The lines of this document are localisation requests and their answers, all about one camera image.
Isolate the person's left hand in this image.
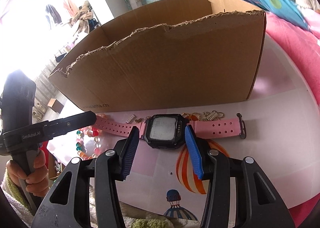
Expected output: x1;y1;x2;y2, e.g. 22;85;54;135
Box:
6;150;49;197

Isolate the colourful bead bracelet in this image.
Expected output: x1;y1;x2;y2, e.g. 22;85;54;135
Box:
75;126;103;161

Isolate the pink floral blanket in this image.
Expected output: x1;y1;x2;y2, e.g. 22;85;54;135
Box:
221;0;320;227

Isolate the clothes pile on rack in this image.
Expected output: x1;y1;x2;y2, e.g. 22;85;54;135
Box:
69;0;94;33

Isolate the pink strap digital watch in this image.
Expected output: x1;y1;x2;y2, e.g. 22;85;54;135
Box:
93;113;247;149

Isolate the gold clasp charm cluster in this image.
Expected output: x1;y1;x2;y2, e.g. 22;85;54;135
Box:
182;110;225;121

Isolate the small brown box on floor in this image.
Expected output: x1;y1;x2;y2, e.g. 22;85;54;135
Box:
47;98;64;113

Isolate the small metal spring charm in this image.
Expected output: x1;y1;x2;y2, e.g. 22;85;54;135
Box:
126;114;136;124

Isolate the brown cardboard box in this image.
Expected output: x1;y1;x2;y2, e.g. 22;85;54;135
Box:
49;0;266;112

